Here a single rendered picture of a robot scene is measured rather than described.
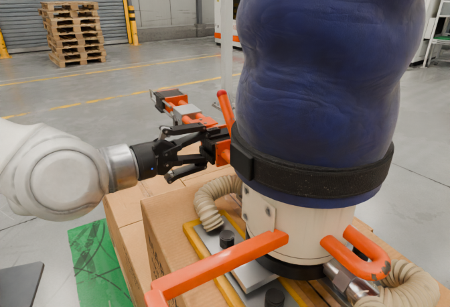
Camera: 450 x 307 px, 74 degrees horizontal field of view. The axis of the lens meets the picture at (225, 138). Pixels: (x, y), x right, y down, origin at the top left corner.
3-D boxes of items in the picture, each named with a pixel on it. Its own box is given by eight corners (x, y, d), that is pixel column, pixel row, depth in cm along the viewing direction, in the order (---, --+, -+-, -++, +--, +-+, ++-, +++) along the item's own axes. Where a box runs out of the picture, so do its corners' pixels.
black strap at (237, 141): (422, 169, 42) (431, 143, 40) (294, 226, 31) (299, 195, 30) (307, 116, 59) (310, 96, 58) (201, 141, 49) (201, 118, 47)
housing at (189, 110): (203, 125, 86) (203, 110, 84) (181, 129, 83) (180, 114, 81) (193, 116, 92) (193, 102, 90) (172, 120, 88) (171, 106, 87)
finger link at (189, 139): (158, 151, 65) (156, 145, 64) (203, 131, 69) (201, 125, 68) (165, 159, 62) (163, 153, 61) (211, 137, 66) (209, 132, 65)
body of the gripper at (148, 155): (125, 137, 62) (168, 129, 66) (130, 172, 66) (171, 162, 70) (136, 153, 56) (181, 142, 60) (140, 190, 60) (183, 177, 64)
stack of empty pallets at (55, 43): (109, 62, 720) (99, 2, 663) (58, 68, 662) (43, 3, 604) (94, 53, 814) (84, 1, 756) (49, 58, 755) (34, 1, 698)
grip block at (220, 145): (251, 157, 69) (252, 135, 67) (213, 168, 65) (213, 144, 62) (232, 143, 76) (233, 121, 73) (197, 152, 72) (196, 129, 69)
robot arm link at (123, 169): (103, 179, 64) (131, 171, 67) (112, 202, 57) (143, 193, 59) (95, 141, 60) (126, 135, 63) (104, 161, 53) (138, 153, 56)
